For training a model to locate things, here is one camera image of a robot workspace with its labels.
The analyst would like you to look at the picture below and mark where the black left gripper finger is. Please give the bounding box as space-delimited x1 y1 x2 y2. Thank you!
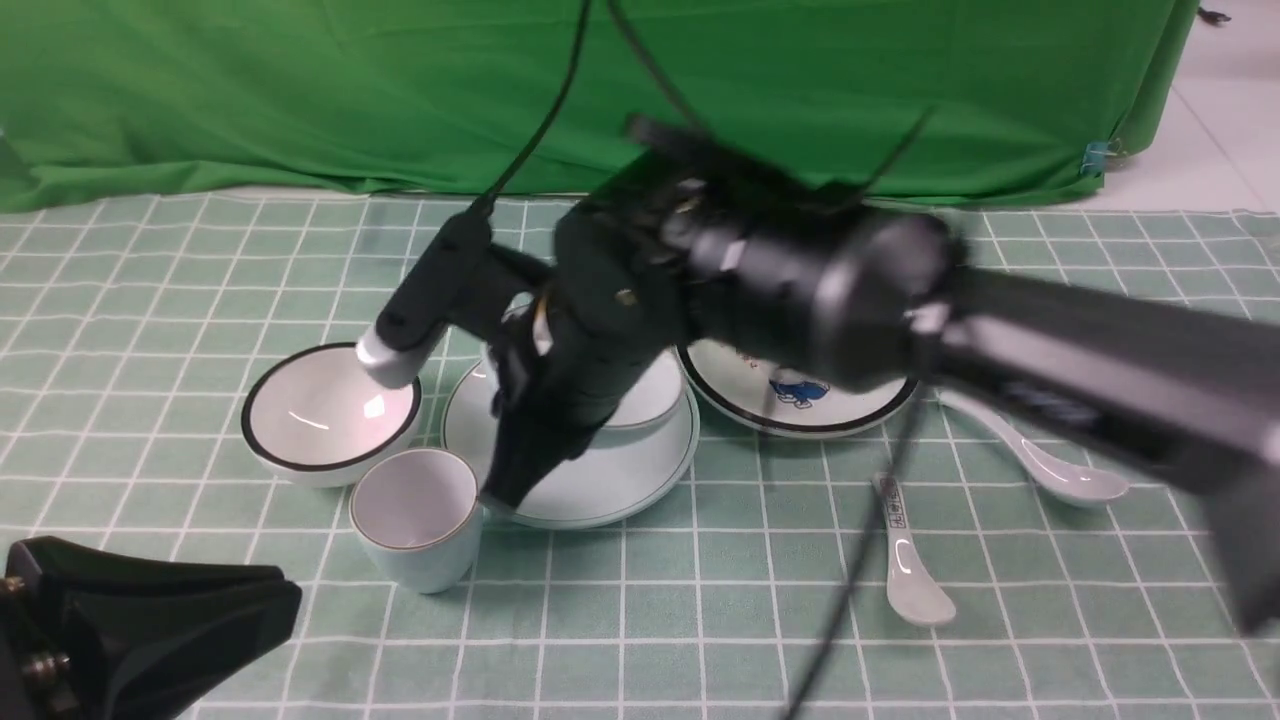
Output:
5 536 302 719

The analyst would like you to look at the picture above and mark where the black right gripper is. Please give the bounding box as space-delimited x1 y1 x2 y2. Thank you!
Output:
480 151 762 512

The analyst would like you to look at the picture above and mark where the pale green bowl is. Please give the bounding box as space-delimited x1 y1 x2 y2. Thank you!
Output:
460 351 696 446

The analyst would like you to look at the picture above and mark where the pale green cup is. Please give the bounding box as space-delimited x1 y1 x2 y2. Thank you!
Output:
349 448 485 594

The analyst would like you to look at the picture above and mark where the plain white spoon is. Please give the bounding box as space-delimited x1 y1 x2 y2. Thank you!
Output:
938 389 1130 507

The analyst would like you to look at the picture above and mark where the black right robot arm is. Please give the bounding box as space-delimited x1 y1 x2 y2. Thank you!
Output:
481 149 1279 634

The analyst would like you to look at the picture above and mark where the pale green plate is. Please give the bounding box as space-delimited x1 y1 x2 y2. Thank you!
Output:
442 351 700 530

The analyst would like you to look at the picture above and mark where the black rimmed cartoon plate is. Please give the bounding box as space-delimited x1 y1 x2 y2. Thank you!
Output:
677 340 918 439

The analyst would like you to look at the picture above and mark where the black rimmed white bowl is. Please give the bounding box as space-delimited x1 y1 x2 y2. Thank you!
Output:
239 342 422 488

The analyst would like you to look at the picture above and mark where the green backdrop cloth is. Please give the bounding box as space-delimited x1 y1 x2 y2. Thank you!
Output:
1 1 1196 211

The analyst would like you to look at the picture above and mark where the white spoon with print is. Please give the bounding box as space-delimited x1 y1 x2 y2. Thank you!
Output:
876 473 957 626

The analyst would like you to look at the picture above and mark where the green checkered tablecloth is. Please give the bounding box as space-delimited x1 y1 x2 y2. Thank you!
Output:
1 193 1277 719

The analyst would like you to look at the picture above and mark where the blue binder clip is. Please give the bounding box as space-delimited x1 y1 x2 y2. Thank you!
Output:
1079 141 1111 178

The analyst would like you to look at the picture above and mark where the dark object on floor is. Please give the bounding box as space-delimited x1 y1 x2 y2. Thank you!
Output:
1196 6 1231 26

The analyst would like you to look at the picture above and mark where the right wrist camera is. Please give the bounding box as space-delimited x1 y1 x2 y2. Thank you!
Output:
356 202 552 389

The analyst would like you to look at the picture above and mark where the right black cable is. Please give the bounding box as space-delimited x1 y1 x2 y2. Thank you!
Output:
470 0 931 217

